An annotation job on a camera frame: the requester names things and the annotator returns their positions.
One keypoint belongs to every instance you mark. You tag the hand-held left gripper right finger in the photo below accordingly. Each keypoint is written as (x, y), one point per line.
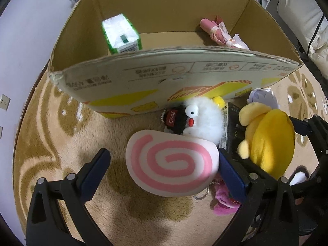
(232, 176)

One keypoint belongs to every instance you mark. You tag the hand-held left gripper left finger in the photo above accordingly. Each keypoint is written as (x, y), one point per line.
(96, 176)

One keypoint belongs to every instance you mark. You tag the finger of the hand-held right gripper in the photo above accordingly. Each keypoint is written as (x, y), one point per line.
(299, 126)

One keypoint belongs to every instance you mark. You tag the yellow plush toy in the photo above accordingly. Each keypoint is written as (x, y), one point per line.
(274, 138)

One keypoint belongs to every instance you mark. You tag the magenta plush toy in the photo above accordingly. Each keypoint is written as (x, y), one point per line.
(223, 207)

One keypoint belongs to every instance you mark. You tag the black packaged item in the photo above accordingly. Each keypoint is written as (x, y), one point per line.
(233, 130)

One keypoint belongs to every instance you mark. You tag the white-haired purple plush doll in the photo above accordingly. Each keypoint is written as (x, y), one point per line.
(264, 97)

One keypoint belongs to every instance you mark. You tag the white fluffy plush toy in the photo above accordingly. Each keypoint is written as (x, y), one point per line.
(205, 123)

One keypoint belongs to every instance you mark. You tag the pink swirl plush cushion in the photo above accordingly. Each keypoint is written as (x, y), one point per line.
(166, 164)

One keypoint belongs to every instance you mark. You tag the cardboard box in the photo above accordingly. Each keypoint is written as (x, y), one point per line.
(153, 12)

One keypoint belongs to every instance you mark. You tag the pale pink wrapped soft toy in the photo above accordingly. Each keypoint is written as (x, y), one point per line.
(217, 30)

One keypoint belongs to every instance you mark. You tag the fluffy slipper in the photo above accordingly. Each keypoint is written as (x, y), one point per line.
(298, 176)

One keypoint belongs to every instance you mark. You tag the beige patterned rug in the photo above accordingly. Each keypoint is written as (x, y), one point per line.
(64, 133)

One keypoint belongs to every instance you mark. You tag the white fabric cover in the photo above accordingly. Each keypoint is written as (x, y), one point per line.
(294, 10)

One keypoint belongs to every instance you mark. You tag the green tissue pack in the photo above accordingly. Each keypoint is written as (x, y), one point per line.
(120, 33)

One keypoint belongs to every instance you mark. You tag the white wall power socket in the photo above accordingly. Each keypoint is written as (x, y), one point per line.
(3, 102)

